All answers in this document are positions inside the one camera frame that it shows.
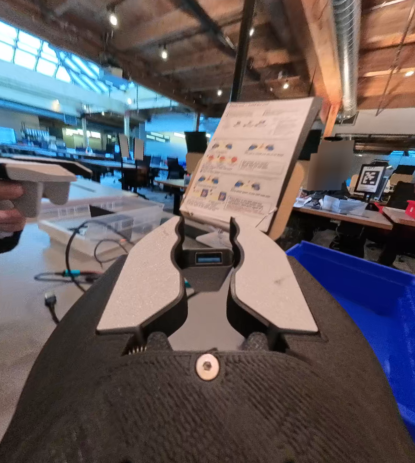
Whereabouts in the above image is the blue plastic bin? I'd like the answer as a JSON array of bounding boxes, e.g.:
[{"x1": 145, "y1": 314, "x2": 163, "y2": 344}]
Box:
[{"x1": 286, "y1": 240, "x2": 415, "y2": 449}]

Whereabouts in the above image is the clipboard with instruction sheets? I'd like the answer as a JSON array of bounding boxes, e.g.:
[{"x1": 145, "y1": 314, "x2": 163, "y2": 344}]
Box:
[{"x1": 179, "y1": 96, "x2": 324, "y2": 241}]

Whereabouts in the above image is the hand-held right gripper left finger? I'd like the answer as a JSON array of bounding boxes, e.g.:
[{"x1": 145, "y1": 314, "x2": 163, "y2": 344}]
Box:
[{"x1": 96, "y1": 215, "x2": 188, "y2": 349}]

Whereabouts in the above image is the cluttered wooden background desk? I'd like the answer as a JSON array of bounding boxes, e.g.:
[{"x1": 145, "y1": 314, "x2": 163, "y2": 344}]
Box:
[{"x1": 292, "y1": 193, "x2": 395, "y2": 231}]

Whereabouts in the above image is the grey desk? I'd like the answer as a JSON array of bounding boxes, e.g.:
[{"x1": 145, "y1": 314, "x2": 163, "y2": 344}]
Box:
[{"x1": 0, "y1": 177, "x2": 288, "y2": 409}]

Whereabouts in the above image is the dark grey USB hub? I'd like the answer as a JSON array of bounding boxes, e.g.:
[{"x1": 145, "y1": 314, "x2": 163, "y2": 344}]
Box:
[{"x1": 177, "y1": 248, "x2": 237, "y2": 293}]

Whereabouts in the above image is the cable with teal connector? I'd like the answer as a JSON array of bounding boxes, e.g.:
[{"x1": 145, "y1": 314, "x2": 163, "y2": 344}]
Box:
[{"x1": 34, "y1": 268, "x2": 103, "y2": 284}]

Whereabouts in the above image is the white stand base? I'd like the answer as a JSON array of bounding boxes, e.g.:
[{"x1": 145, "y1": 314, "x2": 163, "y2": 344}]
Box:
[{"x1": 195, "y1": 230, "x2": 234, "y2": 251}]

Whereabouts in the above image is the silver ventilation duct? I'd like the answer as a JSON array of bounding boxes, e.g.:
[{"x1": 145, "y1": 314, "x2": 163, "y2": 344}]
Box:
[{"x1": 332, "y1": 0, "x2": 362, "y2": 122}]

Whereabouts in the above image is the clear plastic bin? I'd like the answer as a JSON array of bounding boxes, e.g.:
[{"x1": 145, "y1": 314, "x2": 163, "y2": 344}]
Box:
[{"x1": 38, "y1": 195, "x2": 165, "y2": 258}]

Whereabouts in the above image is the person's left hand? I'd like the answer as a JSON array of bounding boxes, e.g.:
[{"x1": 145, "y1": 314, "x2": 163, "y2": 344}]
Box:
[{"x1": 0, "y1": 179, "x2": 26, "y2": 240}]

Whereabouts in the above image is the black white marker sign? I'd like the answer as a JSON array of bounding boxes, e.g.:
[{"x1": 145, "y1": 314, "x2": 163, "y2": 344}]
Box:
[{"x1": 354, "y1": 163, "x2": 388, "y2": 200}]

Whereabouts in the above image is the black ceiling pole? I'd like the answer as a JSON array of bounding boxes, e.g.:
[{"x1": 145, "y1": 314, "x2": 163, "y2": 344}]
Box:
[{"x1": 230, "y1": 0, "x2": 257, "y2": 102}]

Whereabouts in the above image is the black cable with plug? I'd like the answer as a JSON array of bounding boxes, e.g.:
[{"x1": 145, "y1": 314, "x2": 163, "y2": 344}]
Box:
[{"x1": 44, "y1": 292, "x2": 60, "y2": 324}]

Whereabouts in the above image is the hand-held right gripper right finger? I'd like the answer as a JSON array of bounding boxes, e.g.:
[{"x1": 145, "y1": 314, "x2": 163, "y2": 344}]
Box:
[{"x1": 226, "y1": 216, "x2": 319, "y2": 344}]

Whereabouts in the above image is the black monitor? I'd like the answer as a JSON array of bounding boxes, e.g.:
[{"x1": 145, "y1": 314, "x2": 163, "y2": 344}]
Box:
[{"x1": 184, "y1": 131, "x2": 209, "y2": 155}]

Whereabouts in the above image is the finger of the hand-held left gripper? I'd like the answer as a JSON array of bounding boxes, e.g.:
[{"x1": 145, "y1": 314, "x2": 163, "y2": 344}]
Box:
[
  {"x1": 48, "y1": 155, "x2": 93, "y2": 177},
  {"x1": 5, "y1": 159, "x2": 78, "y2": 206}
]

